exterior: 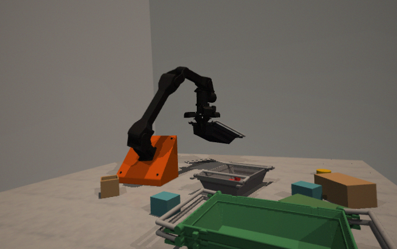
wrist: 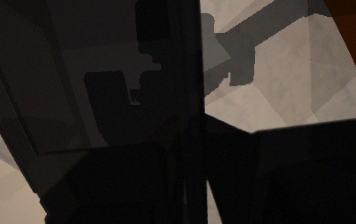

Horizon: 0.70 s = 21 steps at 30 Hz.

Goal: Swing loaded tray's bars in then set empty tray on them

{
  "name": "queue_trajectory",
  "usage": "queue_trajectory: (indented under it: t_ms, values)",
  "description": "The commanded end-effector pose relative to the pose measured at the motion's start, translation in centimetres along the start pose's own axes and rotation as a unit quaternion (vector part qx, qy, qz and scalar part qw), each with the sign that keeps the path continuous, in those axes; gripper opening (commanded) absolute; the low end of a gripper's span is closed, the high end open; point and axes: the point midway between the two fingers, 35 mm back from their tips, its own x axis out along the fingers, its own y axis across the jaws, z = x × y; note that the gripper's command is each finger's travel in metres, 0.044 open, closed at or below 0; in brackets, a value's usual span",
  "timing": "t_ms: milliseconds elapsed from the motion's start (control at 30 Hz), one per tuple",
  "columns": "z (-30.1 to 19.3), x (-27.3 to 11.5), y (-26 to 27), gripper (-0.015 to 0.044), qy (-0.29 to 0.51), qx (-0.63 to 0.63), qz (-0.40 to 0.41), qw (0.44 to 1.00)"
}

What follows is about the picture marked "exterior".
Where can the yellow flat cylinder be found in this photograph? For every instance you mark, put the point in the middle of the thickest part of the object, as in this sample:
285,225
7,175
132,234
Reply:
323,171

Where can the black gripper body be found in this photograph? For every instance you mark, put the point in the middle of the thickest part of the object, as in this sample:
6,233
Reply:
196,115

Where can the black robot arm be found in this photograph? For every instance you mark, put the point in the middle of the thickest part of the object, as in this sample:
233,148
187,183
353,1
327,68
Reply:
140,133

